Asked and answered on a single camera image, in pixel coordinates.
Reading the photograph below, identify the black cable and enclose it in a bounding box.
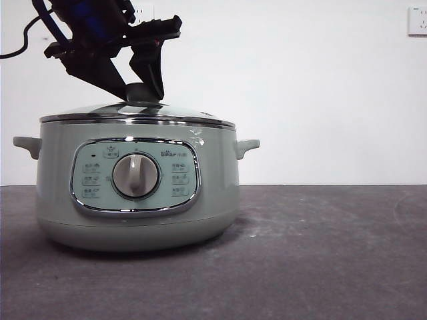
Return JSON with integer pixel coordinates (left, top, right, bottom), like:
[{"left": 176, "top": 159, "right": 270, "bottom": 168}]
[{"left": 0, "top": 0, "right": 67, "bottom": 60}]

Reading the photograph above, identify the white wall socket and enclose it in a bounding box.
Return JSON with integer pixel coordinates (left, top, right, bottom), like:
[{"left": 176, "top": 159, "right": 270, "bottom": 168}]
[
  {"left": 132, "top": 4, "right": 156, "bottom": 24},
  {"left": 407, "top": 6, "right": 427, "bottom": 37}
]

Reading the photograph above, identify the glass lid with green knob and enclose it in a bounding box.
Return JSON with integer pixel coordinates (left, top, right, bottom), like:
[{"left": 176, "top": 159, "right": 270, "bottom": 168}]
[{"left": 39, "top": 83, "right": 236, "bottom": 130}]

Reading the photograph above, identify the pale green electric pot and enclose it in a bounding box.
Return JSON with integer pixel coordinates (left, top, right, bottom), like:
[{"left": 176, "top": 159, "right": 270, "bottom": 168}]
[{"left": 12, "top": 118, "right": 261, "bottom": 253}]

